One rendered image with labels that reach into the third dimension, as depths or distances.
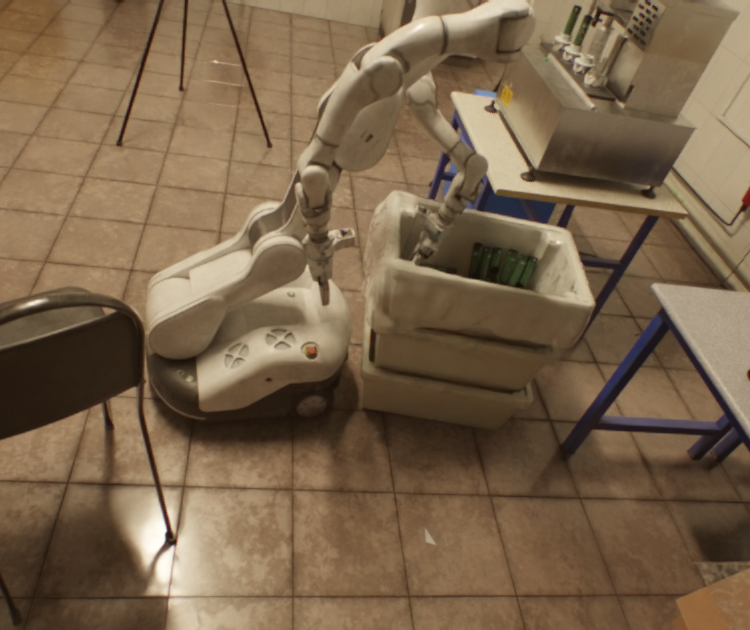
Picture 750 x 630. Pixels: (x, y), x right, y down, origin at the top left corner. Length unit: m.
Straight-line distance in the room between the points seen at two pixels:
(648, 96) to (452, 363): 1.09
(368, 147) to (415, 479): 1.09
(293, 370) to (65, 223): 1.45
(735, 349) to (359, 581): 1.22
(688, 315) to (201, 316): 1.40
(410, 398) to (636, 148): 1.15
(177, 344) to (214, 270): 0.26
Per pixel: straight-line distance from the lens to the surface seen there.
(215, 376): 1.89
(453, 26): 1.38
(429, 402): 2.14
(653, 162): 2.37
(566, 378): 2.66
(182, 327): 1.87
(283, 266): 1.76
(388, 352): 1.96
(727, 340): 1.90
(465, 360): 1.99
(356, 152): 1.61
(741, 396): 1.74
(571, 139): 2.19
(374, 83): 1.34
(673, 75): 2.32
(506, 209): 3.11
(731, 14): 2.32
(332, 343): 1.89
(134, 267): 2.66
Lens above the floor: 1.68
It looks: 43 degrees down
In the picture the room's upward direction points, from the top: 15 degrees clockwise
